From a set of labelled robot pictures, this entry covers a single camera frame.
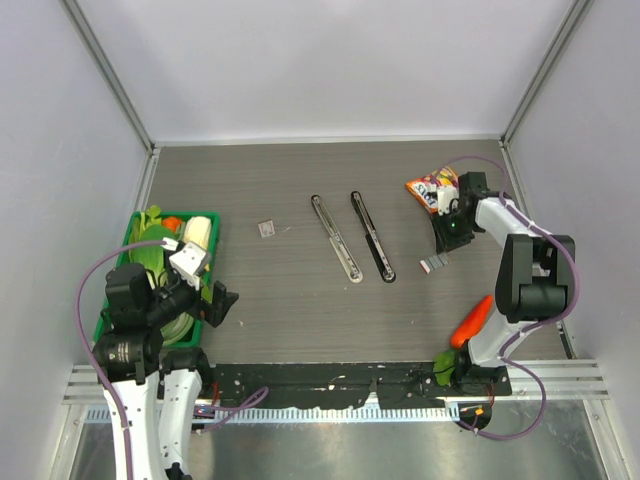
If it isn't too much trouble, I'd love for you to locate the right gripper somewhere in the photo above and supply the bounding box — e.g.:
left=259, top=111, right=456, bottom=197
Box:
left=430, top=205, right=480, bottom=255

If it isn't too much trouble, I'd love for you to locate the red white staple box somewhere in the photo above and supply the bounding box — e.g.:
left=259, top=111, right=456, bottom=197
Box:
left=258, top=220, right=275, bottom=238

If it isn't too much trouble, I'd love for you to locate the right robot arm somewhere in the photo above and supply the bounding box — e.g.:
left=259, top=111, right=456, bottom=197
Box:
left=428, top=169, right=579, bottom=395

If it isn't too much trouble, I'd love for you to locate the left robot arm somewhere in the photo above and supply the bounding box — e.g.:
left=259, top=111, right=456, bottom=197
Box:
left=93, top=263, right=239, bottom=479

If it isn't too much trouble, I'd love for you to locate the green plastic tray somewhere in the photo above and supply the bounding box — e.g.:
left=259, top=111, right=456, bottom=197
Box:
left=116, top=205, right=220, bottom=348

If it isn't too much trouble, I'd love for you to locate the orange candy bag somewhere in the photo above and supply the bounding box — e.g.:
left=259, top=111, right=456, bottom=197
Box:
left=405, top=167, right=459, bottom=215

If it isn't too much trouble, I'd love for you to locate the yellow white toy cabbage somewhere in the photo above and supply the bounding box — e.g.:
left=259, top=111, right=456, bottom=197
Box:
left=182, top=216, right=212, bottom=250

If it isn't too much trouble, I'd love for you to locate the small orange toy vegetable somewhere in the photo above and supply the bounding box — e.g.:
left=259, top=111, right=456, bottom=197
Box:
left=161, top=216, right=183, bottom=233

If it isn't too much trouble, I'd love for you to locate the orange toy carrot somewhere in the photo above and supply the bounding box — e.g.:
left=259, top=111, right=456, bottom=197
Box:
left=449, top=295, right=493, bottom=349

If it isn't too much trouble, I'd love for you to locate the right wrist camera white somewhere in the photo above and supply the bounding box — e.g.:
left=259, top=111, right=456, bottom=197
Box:
left=436, top=185, right=459, bottom=216

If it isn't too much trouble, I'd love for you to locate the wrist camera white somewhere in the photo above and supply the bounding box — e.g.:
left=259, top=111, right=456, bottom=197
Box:
left=161, top=237, right=212, bottom=291
left=436, top=185, right=459, bottom=216

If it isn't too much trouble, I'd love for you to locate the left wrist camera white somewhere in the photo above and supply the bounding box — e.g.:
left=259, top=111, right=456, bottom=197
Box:
left=161, top=237, right=212, bottom=291

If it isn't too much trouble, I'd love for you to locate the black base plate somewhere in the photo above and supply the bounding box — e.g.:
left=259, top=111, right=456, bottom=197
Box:
left=200, top=362, right=512, bottom=410

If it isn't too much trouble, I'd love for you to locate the white slotted cable duct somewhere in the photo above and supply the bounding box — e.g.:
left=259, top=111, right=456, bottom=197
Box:
left=84, top=404, right=460, bottom=424

